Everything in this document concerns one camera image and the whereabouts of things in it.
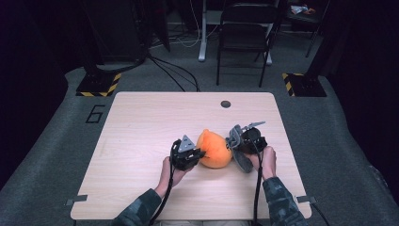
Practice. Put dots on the orange plush toy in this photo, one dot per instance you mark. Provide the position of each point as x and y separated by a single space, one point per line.
215 149

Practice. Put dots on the white desk leg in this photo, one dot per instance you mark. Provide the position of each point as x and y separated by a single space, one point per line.
203 37

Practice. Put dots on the dark cabinet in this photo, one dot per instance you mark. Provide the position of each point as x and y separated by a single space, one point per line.
116 31

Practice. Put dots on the grey cloth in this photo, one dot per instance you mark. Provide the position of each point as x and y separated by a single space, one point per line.
244 161

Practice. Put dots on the black side table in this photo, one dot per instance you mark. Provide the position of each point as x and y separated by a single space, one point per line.
302 19

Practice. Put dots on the black table grommet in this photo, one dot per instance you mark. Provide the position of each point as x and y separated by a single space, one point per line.
225 104

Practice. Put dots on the black yellow striped stand base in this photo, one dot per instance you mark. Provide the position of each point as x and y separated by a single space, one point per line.
306 86
97 84

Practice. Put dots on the grey tape strip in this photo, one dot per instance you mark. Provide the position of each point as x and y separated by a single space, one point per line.
306 199
76 199

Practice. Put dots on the colourful items on side table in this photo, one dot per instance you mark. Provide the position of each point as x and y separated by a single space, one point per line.
301 10

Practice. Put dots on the person's right hand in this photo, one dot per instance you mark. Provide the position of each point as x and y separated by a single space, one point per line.
268 163

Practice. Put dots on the black folding chair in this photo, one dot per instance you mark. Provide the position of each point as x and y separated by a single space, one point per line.
246 34

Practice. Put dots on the person's left hand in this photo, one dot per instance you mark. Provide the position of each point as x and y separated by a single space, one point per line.
171 180

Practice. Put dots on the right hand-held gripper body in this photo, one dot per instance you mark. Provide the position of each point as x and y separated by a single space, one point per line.
254 141

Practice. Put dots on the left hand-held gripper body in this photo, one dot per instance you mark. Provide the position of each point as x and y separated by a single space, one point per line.
182 160

